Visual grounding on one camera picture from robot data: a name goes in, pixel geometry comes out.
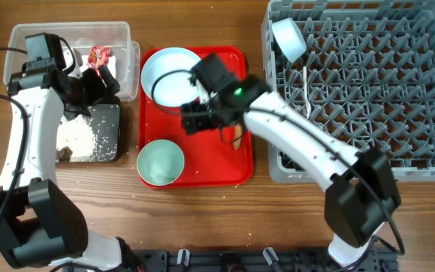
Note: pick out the grey dishwasher rack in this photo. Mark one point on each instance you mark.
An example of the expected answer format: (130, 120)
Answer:
(370, 72)

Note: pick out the light blue plate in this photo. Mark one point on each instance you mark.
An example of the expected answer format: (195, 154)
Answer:
(175, 89)

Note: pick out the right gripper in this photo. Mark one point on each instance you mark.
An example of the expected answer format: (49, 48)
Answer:
(192, 120)

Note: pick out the white plastic spoon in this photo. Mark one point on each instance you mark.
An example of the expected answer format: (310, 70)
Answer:
(306, 92)

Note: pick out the light blue bowl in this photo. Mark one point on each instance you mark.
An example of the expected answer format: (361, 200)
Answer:
(289, 39)

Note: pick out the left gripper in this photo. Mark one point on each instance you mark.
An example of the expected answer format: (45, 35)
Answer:
(98, 89)

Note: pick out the dark brown food lump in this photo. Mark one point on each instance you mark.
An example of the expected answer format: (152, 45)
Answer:
(64, 155)

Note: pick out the white rice pile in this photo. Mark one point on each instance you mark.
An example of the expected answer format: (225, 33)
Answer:
(85, 136)

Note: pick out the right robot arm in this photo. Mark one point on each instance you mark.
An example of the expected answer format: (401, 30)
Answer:
(361, 193)

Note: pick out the red snack wrapper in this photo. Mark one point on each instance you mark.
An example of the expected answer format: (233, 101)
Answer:
(99, 56)

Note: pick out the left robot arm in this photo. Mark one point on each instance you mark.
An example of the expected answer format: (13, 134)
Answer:
(39, 225)

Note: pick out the clear plastic bin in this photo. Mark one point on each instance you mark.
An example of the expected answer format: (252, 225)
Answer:
(124, 62)

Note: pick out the red serving tray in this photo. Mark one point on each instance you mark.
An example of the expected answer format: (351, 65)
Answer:
(210, 158)

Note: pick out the black plastic tray bin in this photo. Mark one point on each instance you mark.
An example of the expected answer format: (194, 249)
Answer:
(100, 132)

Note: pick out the mint green bowl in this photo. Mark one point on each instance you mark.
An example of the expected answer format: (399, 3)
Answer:
(160, 162)

